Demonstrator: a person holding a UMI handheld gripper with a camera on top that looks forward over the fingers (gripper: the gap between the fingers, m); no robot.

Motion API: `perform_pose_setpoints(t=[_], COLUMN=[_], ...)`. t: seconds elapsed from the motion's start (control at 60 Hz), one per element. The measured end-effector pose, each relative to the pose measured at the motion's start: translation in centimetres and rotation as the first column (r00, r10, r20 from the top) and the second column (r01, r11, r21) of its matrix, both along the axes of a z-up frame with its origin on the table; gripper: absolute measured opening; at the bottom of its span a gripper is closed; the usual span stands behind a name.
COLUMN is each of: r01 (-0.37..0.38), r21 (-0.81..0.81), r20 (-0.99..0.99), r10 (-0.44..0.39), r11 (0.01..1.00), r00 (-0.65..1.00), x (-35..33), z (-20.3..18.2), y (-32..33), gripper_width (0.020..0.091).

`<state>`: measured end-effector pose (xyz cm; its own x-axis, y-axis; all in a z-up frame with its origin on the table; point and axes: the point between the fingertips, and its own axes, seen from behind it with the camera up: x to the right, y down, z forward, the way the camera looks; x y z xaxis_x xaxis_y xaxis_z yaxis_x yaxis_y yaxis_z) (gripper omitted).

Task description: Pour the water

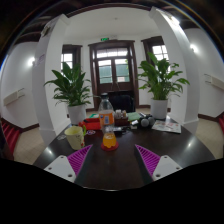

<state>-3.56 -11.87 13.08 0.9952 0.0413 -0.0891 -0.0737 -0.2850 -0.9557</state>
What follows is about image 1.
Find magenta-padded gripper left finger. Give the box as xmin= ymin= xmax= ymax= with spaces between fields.
xmin=44 ymin=144 xmax=94 ymax=184

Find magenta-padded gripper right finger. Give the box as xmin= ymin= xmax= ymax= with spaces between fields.
xmin=134 ymin=144 xmax=184 ymax=182

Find orange drink bottle black cap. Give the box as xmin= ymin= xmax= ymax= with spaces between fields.
xmin=97 ymin=92 xmax=118 ymax=150

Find pale yellow cup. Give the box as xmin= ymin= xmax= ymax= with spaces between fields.
xmin=64 ymin=125 xmax=87 ymax=151

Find printed paper sheet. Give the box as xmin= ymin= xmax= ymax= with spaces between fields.
xmin=151 ymin=119 xmax=183 ymax=135

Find flat round red coaster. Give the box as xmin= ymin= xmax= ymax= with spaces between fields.
xmin=100 ymin=141 xmax=120 ymax=153

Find grey round dumbbells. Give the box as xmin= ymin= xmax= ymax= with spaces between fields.
xmin=137 ymin=114 xmax=157 ymax=129

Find red pouch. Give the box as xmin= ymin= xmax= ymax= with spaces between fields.
xmin=78 ymin=118 xmax=102 ymax=132

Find green folded cloth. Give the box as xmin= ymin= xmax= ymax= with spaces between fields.
xmin=127 ymin=111 xmax=143 ymax=122

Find brown box of small items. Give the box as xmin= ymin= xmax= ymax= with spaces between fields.
xmin=113 ymin=109 xmax=131 ymax=127

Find black chair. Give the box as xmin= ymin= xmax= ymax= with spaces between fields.
xmin=108 ymin=91 xmax=136 ymax=114

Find leafy plant in white pot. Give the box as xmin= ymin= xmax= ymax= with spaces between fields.
xmin=44 ymin=61 xmax=93 ymax=126
xmin=137 ymin=51 xmax=191 ymax=121

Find dark framed window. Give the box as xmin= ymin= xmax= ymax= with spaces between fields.
xmin=60 ymin=44 xmax=84 ymax=73
xmin=141 ymin=35 xmax=170 ymax=63

